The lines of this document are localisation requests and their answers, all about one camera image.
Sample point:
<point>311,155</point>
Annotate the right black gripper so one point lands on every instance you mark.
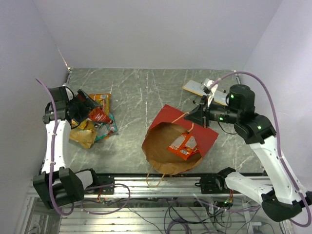
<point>201,114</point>

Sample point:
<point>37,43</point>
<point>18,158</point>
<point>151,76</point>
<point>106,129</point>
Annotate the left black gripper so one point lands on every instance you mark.
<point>90,103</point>

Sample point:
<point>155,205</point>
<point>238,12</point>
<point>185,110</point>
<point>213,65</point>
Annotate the orange kettle chips bag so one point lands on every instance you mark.
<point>103,100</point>

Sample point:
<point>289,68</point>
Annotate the teal snack packet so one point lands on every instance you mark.
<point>105,130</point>

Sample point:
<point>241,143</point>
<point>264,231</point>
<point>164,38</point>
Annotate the red paper bag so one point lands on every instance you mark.
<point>165,128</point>

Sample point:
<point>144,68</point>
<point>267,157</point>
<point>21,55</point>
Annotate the gold brown snack packet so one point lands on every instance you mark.
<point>86,137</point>

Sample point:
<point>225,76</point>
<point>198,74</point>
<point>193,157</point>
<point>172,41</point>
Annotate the yellow candy packet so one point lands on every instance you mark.
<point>81,125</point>

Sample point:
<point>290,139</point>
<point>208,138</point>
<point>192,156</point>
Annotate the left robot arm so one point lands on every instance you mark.
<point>57,185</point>

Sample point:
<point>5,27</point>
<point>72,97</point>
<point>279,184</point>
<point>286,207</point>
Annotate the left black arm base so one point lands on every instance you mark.
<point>105,180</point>

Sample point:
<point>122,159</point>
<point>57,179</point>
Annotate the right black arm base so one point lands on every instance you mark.
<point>211,184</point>

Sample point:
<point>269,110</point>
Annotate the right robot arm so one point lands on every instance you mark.
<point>285,197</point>

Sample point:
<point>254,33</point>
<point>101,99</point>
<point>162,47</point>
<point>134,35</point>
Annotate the orange snack packet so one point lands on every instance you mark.
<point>184,146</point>

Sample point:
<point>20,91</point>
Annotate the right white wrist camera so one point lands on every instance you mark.
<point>209,90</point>

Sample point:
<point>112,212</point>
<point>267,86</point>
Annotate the aluminium frame rail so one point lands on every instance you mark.
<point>169,187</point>

